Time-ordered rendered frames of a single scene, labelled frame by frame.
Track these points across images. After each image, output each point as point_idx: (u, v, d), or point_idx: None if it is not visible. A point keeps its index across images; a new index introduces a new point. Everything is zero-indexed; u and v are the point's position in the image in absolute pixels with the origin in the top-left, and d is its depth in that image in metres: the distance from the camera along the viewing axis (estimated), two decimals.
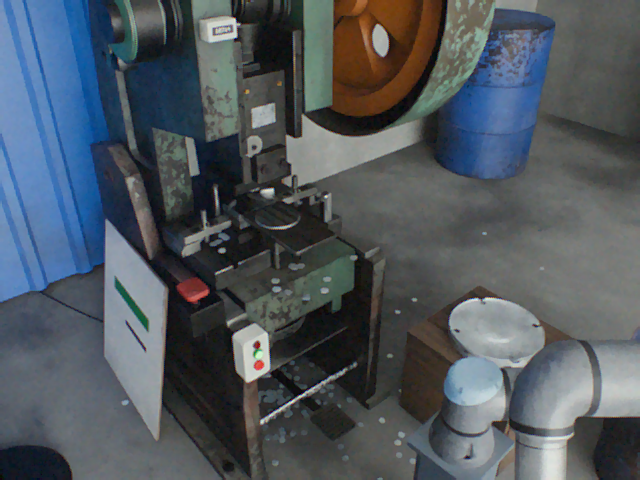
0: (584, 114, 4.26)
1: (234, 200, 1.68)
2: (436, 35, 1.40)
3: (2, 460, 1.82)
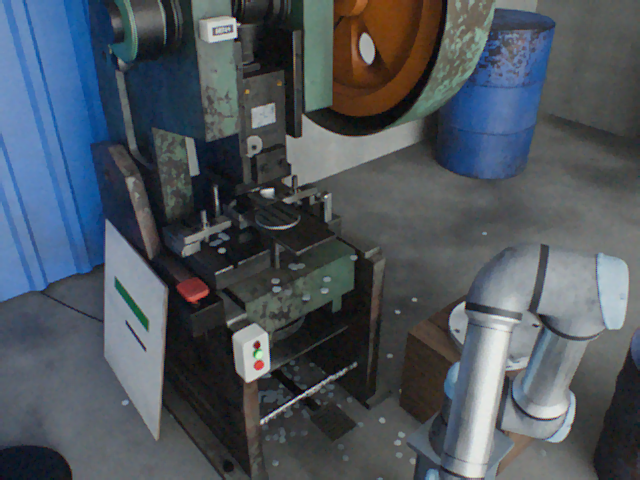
0: (584, 114, 4.26)
1: (234, 200, 1.68)
2: (418, 78, 1.49)
3: (2, 460, 1.82)
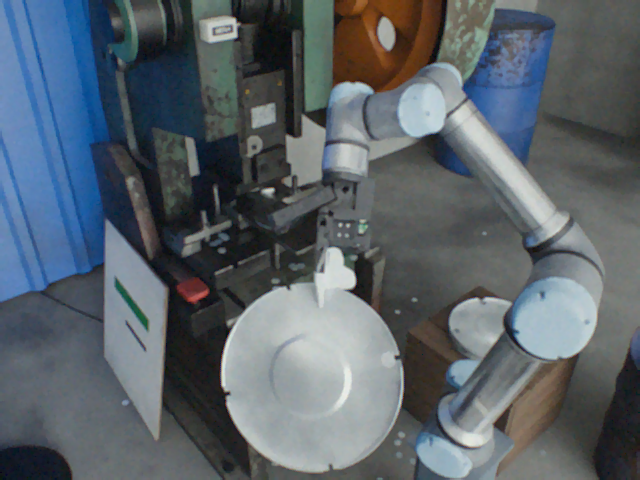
0: (584, 114, 4.26)
1: (234, 200, 1.68)
2: None
3: (2, 460, 1.82)
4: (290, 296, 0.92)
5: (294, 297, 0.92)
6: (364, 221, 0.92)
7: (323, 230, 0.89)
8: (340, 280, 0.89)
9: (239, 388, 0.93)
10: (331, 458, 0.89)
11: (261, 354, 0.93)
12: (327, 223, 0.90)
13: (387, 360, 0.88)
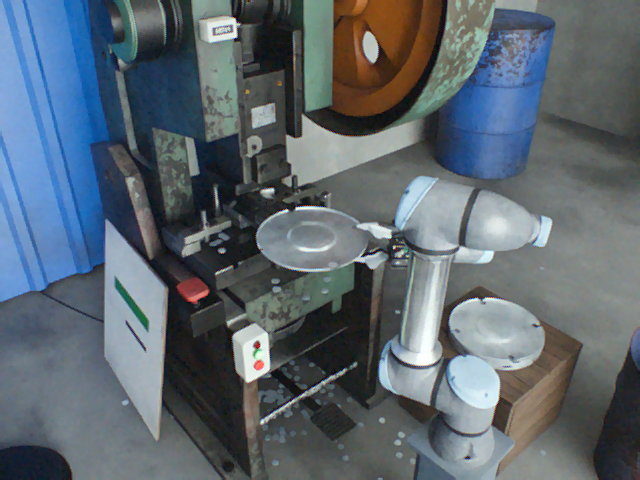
0: (584, 114, 4.26)
1: (234, 200, 1.68)
2: (423, 69, 1.46)
3: (2, 460, 1.82)
4: (355, 227, 1.58)
5: (355, 228, 1.57)
6: (409, 254, 1.50)
7: None
8: (375, 232, 1.49)
9: (296, 214, 1.62)
10: (266, 249, 1.48)
11: (318, 220, 1.60)
12: (401, 232, 1.53)
13: (332, 264, 1.44)
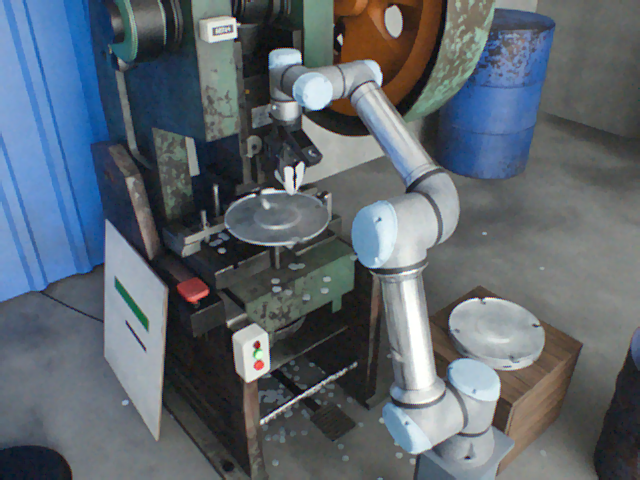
0: (584, 114, 4.26)
1: (234, 200, 1.68)
2: None
3: (2, 460, 1.82)
4: (318, 206, 1.67)
5: (318, 208, 1.67)
6: None
7: None
8: None
9: (263, 197, 1.72)
10: (233, 228, 1.57)
11: (283, 202, 1.69)
12: None
13: (295, 238, 1.53)
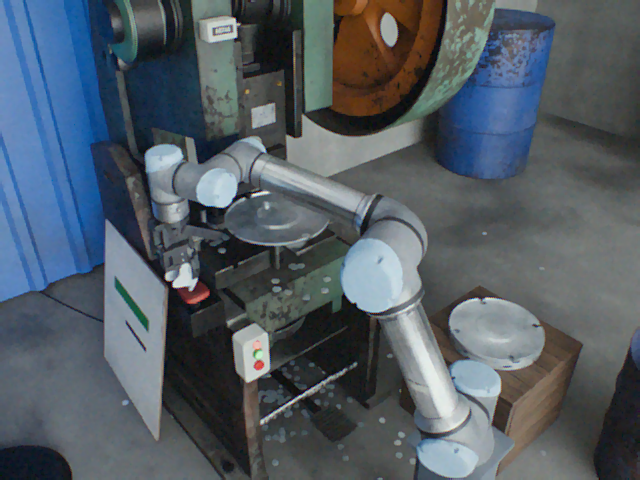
0: (584, 114, 4.26)
1: (234, 200, 1.68)
2: None
3: (2, 460, 1.82)
4: None
5: None
6: (159, 247, 1.29)
7: None
8: (173, 276, 1.37)
9: (254, 200, 1.70)
10: (239, 233, 1.55)
11: (276, 201, 1.70)
12: None
13: (305, 235, 1.54)
